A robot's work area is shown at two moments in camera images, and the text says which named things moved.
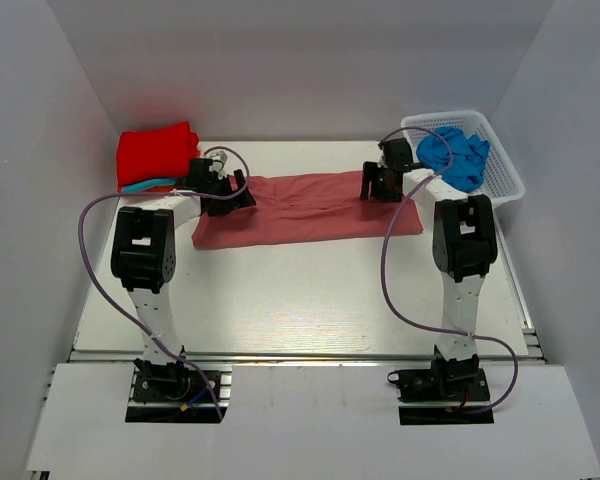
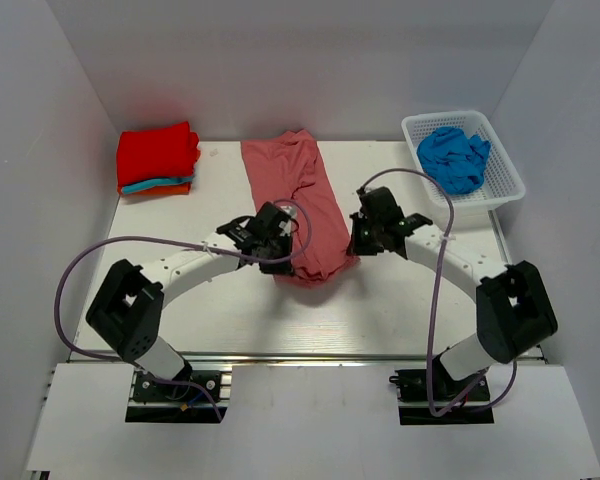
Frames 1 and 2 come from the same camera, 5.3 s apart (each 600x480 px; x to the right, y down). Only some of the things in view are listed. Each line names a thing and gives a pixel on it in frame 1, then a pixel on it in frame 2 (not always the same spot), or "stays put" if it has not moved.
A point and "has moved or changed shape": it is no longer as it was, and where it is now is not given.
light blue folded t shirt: [148, 183] stays put
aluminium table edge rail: [529, 351] stays put
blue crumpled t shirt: [469, 156] stays put
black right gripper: [372, 172] -> [357, 247]
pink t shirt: [305, 210] has moved or changed shape
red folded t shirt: [155, 153] stays put
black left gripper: [242, 200] -> [280, 268]
